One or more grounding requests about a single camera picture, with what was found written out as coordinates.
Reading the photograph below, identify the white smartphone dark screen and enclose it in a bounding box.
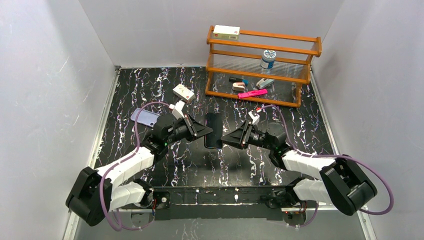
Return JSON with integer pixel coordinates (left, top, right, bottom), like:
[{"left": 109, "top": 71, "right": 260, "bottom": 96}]
[{"left": 204, "top": 112, "right": 223, "bottom": 149}]

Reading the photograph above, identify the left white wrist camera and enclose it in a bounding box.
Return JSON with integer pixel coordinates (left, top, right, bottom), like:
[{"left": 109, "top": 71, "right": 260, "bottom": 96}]
[{"left": 168, "top": 100, "right": 186, "bottom": 120}]

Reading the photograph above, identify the black teal marker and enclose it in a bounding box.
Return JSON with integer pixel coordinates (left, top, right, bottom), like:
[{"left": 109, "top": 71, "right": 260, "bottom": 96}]
[{"left": 228, "top": 76, "right": 249, "bottom": 86}]

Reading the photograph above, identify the beige small stapler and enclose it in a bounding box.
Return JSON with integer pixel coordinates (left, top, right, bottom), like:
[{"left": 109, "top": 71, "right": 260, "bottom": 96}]
[{"left": 232, "top": 82, "right": 246, "bottom": 92}]

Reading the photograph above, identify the lavender smartphone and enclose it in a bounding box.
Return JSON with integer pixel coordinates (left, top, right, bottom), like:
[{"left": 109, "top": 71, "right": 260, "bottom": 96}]
[{"left": 130, "top": 108, "right": 160, "bottom": 128}]

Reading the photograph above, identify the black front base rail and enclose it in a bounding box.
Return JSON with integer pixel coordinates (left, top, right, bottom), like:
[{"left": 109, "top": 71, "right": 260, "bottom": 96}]
[{"left": 153, "top": 186, "right": 299, "bottom": 221}]

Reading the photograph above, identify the black phone case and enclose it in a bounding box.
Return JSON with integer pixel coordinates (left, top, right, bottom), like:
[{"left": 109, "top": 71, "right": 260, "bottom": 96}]
[{"left": 203, "top": 112, "right": 224, "bottom": 150}]

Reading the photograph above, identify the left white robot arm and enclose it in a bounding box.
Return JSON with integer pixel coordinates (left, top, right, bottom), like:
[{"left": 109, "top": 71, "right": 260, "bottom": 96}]
[{"left": 65, "top": 114, "right": 213, "bottom": 227}]

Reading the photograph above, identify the pink highlighter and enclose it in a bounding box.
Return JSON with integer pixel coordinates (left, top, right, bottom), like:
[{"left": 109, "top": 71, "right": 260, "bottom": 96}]
[{"left": 237, "top": 89, "right": 268, "bottom": 99}]

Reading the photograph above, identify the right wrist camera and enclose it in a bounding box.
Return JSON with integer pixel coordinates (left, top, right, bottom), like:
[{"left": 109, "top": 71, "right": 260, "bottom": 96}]
[{"left": 247, "top": 107, "right": 262, "bottom": 126}]

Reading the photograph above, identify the white teal stapler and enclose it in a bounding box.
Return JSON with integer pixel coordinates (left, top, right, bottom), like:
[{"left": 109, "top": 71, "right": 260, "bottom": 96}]
[{"left": 256, "top": 78, "right": 275, "bottom": 90}]

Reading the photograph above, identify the white red small box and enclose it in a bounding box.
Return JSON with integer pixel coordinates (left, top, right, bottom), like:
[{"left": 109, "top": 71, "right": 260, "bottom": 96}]
[{"left": 172, "top": 84, "right": 195, "bottom": 103}]

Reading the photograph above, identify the white box on shelf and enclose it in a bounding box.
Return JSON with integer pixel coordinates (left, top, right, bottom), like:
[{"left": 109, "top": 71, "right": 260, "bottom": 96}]
[{"left": 212, "top": 25, "right": 240, "bottom": 41}]

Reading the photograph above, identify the blue white round jar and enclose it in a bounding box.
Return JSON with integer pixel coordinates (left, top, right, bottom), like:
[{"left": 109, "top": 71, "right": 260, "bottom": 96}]
[{"left": 260, "top": 49, "right": 277, "bottom": 69}]

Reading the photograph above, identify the orange wooden shelf rack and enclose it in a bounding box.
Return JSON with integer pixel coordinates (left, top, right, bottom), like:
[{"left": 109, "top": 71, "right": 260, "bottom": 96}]
[{"left": 205, "top": 25, "right": 323, "bottom": 108}]

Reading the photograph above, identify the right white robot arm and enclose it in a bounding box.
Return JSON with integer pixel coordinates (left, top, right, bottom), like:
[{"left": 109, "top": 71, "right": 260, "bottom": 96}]
[{"left": 221, "top": 121, "right": 378, "bottom": 216}]

